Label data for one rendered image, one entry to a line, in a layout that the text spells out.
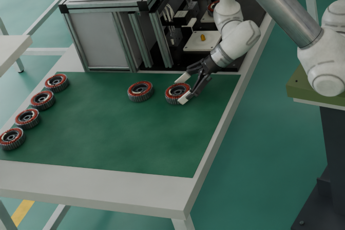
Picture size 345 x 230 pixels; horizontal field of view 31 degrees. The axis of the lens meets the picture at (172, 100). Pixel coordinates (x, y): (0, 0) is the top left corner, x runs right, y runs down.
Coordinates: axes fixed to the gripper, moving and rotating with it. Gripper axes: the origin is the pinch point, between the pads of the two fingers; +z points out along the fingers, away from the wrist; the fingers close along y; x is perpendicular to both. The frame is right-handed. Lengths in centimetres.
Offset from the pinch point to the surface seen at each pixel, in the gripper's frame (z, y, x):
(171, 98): 3.0, 4.0, -2.5
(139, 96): 14.8, -3.9, -8.9
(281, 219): 14, 11, 81
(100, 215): 90, -21, 37
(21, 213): 130, -38, 15
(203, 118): -4.7, 18.3, 5.6
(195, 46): -9.4, -30.4, 4.7
